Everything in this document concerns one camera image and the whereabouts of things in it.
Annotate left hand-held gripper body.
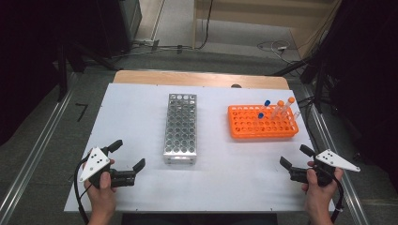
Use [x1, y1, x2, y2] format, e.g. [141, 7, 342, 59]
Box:
[78, 146, 138, 189]

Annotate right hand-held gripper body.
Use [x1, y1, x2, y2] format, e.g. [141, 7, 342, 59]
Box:
[288, 149, 361, 188]

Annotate orange plastic tube rack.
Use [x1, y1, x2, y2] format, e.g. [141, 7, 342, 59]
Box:
[227, 104, 299, 140]

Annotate silver metal tube rack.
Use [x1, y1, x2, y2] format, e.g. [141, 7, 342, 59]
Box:
[162, 93, 198, 166]

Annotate orange capped test tube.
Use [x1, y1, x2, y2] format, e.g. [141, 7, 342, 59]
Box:
[281, 97, 296, 118]
[270, 99, 285, 121]

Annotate person's left hand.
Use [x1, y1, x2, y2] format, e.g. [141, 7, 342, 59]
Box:
[83, 170, 118, 218]

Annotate person's right hand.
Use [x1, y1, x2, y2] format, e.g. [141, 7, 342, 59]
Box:
[300, 160, 344, 218]

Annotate white table board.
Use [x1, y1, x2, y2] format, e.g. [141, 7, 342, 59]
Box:
[64, 82, 336, 214]

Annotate black metal stand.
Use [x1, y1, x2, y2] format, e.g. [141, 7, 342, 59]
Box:
[55, 40, 121, 102]
[271, 55, 332, 113]

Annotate person's dark clothing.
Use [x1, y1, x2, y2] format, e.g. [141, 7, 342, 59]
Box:
[121, 213, 278, 225]

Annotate dark curtain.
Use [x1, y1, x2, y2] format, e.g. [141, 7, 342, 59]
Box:
[313, 0, 398, 182]
[0, 0, 126, 148]

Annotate wooden table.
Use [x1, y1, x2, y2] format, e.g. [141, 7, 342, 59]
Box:
[112, 69, 290, 91]

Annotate grey cabinet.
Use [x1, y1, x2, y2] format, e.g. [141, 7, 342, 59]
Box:
[118, 0, 144, 53]

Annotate left hand-held gripper black cable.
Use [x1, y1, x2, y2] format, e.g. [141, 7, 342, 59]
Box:
[73, 155, 95, 225]

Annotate hand-held gripper black cable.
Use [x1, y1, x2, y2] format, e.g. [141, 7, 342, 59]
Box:
[325, 168, 345, 223]
[73, 155, 95, 225]

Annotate right hand-held gripper black cable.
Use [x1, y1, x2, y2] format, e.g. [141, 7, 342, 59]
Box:
[325, 168, 345, 223]

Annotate black cables beside table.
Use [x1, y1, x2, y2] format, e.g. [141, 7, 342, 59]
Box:
[297, 97, 325, 151]

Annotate aluminium floor rail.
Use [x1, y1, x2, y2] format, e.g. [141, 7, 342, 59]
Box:
[0, 73, 79, 225]
[299, 85, 370, 225]

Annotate white coiled floor cable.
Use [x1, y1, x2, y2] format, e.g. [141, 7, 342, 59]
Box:
[257, 39, 294, 64]

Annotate grey floor cables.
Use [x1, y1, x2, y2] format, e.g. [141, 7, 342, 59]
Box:
[112, 44, 193, 60]

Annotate black hanging cable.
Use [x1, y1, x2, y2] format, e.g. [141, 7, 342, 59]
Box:
[195, 0, 214, 51]

